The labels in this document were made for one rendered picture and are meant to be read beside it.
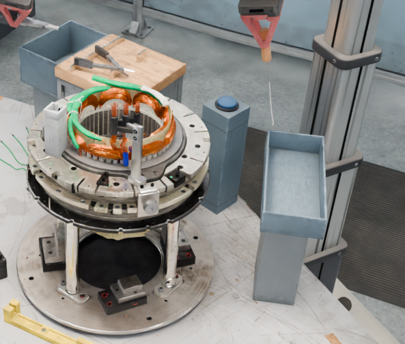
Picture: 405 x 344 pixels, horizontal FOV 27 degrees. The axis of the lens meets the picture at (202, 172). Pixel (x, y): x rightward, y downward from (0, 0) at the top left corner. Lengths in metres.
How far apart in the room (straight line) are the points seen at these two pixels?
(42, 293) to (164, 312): 0.23
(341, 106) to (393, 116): 2.07
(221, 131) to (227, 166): 0.09
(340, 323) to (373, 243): 1.41
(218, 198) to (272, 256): 0.28
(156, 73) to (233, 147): 0.22
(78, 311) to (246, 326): 0.31
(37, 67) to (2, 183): 0.28
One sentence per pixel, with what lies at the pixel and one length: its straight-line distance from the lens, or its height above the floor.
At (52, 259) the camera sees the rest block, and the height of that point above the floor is 0.83.
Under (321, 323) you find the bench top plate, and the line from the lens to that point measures 1.62.
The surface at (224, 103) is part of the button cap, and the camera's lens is 1.68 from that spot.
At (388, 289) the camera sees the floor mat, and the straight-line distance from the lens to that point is 2.86.
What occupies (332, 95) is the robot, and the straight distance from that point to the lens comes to 1.68.
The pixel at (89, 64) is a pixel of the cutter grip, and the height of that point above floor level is 1.09.
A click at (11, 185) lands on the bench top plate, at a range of 1.88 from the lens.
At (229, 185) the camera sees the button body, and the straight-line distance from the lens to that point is 1.79.
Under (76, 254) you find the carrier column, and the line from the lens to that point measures 1.51.
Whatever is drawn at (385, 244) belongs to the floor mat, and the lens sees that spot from 3.03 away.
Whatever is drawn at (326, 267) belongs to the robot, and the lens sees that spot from 1.98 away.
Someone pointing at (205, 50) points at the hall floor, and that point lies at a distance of 4.03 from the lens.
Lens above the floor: 1.94
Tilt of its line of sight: 37 degrees down
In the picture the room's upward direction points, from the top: 6 degrees clockwise
